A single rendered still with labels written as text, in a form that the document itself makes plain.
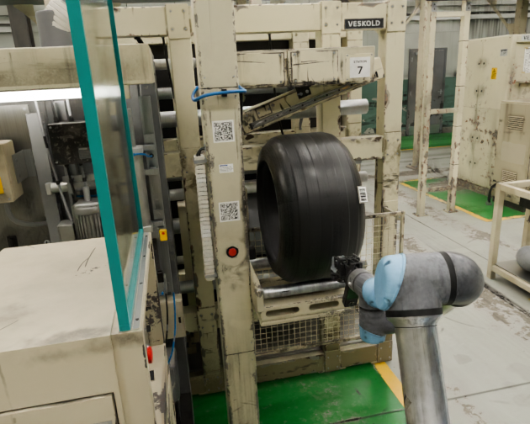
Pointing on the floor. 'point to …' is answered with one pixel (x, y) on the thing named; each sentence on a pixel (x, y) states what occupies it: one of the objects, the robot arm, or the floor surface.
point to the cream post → (230, 275)
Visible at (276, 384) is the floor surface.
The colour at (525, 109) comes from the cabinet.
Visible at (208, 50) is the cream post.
